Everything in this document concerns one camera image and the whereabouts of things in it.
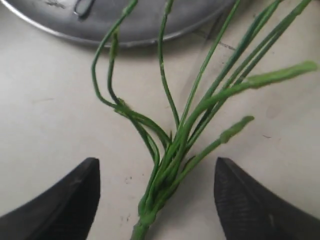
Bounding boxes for green plant stems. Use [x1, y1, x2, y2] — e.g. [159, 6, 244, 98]
[90, 0, 319, 240]

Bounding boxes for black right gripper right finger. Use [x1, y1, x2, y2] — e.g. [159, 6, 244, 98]
[214, 157, 320, 240]

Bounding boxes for round stainless steel plate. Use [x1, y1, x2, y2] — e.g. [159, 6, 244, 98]
[1, 0, 234, 48]

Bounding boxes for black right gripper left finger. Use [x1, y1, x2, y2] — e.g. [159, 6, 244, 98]
[0, 157, 100, 240]

